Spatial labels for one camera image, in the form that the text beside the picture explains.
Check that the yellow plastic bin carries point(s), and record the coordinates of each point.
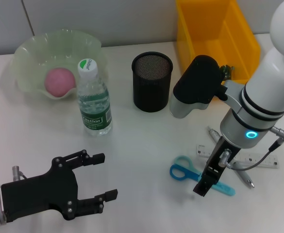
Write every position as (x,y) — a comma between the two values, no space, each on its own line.
(205,24)

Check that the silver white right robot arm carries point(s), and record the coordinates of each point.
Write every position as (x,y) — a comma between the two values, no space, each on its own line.
(265,92)

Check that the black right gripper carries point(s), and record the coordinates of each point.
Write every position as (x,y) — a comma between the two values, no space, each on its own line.
(215,160)

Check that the silver ballpoint pen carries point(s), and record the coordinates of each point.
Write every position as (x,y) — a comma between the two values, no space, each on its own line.
(243,176)

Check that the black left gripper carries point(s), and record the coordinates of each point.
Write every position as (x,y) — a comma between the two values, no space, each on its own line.
(41,191)

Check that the clear plastic ruler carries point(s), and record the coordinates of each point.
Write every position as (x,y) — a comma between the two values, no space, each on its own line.
(258,161)

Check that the blue scissors with sheath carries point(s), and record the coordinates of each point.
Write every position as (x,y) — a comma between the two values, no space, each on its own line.
(180,173)

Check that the clear water bottle green label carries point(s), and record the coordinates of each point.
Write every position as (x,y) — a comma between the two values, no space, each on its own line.
(94,102)

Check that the black mesh pen holder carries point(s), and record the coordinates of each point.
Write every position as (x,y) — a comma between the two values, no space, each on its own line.
(151,89)

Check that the pale green wavy glass bowl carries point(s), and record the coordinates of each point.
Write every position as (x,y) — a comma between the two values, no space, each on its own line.
(35,55)

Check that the pink peach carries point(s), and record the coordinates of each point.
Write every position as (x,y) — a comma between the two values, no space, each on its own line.
(59,82)

